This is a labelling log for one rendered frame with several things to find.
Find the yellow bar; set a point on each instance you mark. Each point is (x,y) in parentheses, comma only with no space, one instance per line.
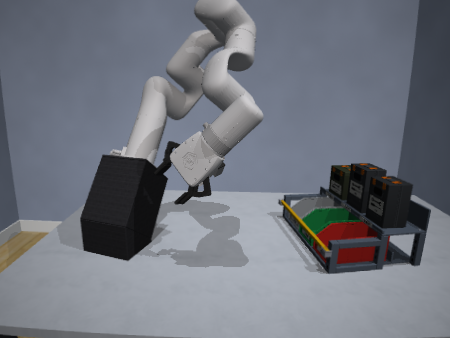
(304,226)

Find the grey open bin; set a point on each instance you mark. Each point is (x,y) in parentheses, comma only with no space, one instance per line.
(306,205)

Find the dark grey metal shelf rack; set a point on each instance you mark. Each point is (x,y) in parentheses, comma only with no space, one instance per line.
(417,223)

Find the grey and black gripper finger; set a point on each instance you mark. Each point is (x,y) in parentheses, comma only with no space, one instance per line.
(193,192)
(166,164)

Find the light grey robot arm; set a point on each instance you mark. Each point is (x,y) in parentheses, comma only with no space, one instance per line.
(161,99)

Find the red bin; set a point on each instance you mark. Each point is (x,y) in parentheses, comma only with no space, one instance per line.
(348,230)

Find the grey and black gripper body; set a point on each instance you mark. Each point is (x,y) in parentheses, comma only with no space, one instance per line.
(195,159)

